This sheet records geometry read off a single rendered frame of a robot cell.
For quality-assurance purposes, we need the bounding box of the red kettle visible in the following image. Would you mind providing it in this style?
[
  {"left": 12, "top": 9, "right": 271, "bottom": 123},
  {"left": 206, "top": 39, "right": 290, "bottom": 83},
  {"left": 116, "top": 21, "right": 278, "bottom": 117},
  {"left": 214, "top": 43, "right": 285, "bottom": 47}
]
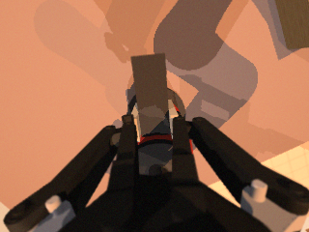
[{"left": 130, "top": 53, "right": 173, "bottom": 176}]

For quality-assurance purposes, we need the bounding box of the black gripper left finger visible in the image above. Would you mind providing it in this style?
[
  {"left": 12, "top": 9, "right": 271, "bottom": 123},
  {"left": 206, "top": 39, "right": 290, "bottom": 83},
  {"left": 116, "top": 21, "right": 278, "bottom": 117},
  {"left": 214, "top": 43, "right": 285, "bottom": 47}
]
[{"left": 3, "top": 102, "right": 141, "bottom": 232}]

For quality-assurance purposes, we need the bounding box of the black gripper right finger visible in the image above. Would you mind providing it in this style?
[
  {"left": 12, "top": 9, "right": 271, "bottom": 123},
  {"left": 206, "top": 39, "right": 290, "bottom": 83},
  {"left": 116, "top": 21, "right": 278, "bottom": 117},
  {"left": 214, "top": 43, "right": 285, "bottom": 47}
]
[{"left": 168, "top": 100, "right": 309, "bottom": 232}]

